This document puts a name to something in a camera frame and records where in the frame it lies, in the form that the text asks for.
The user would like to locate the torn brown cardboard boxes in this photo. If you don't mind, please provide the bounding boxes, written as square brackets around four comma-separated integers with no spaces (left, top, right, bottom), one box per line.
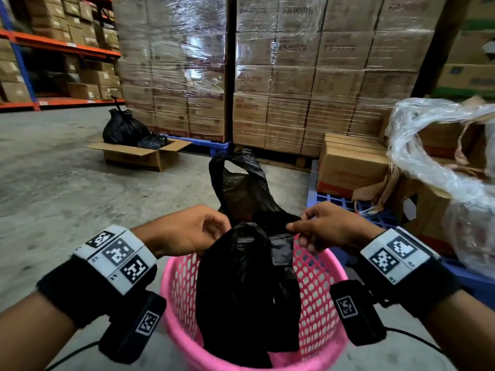
[351,97,489,257]

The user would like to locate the orange and blue shelf rack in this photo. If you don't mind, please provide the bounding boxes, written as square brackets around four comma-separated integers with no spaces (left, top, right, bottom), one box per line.
[0,0,125,112]

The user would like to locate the open flat cardboard box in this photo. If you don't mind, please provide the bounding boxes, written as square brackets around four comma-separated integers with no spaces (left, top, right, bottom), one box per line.
[85,138,193,173]

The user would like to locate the black cable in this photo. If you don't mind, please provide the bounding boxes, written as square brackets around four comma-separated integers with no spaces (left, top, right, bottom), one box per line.
[384,327,446,357]
[44,341,101,371]

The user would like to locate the wide wrapped cardboard box stack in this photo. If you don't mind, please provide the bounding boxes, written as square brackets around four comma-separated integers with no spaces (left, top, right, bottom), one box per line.
[232,0,448,157]

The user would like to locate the wooden pallet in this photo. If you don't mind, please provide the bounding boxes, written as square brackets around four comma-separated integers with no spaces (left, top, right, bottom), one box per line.
[234,147,311,171]

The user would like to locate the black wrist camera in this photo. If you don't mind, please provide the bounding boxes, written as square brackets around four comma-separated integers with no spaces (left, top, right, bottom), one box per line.
[98,291,167,365]
[329,280,387,347]

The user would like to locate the black plastic bag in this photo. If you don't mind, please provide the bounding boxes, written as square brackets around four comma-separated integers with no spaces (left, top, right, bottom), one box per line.
[195,148,302,368]

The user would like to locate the small black trash bag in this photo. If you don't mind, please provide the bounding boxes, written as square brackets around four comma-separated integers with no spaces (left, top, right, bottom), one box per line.
[136,134,169,150]

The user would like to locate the green striped cardboard box stack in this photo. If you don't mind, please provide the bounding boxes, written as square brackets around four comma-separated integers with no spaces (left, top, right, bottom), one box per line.
[431,0,495,100]

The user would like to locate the black fabric wristband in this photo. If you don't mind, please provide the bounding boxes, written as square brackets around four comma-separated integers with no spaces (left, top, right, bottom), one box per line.
[36,254,158,329]
[353,249,462,319]

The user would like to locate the person's left forearm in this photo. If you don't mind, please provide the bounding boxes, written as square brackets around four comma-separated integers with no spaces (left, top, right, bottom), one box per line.
[0,291,78,371]

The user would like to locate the person's left hand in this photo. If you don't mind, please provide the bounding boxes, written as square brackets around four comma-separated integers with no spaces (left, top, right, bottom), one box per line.
[131,205,232,259]

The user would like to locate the person's right hand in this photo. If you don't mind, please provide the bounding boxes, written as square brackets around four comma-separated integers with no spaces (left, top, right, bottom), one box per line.
[286,201,386,255]

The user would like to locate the cardboard boxes on shelf rack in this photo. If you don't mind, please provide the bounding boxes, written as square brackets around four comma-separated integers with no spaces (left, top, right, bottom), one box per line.
[0,0,124,104]

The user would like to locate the pink plastic mesh basket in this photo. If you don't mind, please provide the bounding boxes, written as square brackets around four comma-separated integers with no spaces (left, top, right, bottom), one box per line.
[160,235,349,371]

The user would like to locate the narrow wrapped cardboard box stack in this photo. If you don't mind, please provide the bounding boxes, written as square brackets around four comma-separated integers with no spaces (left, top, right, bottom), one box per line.
[112,0,229,144]

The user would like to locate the clear plastic stretch wrap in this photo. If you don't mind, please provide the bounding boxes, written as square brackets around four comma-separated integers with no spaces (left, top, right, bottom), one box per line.
[386,97,495,280]

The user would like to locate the large tied black trash bag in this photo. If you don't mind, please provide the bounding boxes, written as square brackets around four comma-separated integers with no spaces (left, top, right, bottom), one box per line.
[102,97,152,147]

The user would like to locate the person's right forearm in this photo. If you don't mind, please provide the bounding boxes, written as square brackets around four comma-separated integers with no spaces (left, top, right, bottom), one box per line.
[423,290,495,371]

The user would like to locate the small blue plastic pallet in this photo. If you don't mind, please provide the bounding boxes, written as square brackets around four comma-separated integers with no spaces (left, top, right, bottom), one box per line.
[162,134,233,157]

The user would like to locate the large blue plastic pallet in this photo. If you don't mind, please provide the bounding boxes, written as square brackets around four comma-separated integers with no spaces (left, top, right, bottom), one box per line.
[306,160,495,310]

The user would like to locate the white marker block wrist tracker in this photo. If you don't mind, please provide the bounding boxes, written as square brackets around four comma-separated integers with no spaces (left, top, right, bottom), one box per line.
[73,225,158,296]
[360,226,441,285]

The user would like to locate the closed brown cardboard box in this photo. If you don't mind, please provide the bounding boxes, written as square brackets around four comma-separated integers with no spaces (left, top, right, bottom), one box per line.
[317,133,392,198]

